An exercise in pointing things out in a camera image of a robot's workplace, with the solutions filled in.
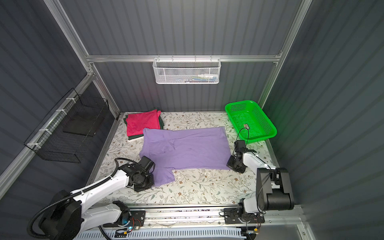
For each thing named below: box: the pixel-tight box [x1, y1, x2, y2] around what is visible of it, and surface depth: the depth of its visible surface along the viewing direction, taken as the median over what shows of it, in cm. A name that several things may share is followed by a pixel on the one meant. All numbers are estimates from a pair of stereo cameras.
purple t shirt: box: [139, 126, 232, 187], surface depth 101 cm
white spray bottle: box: [197, 74, 219, 78], surface depth 93 cm
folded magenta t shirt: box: [126, 109, 161, 137], surface depth 109 cm
